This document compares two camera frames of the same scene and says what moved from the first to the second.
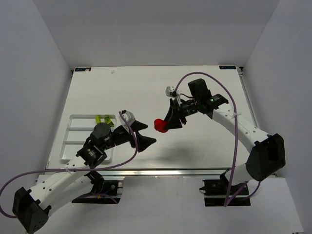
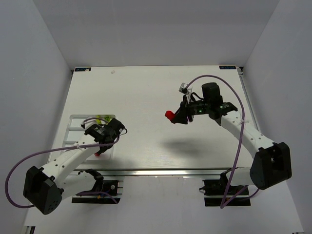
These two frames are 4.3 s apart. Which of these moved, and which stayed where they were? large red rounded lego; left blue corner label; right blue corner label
Moved: large red rounded lego
Stayed: right blue corner label; left blue corner label
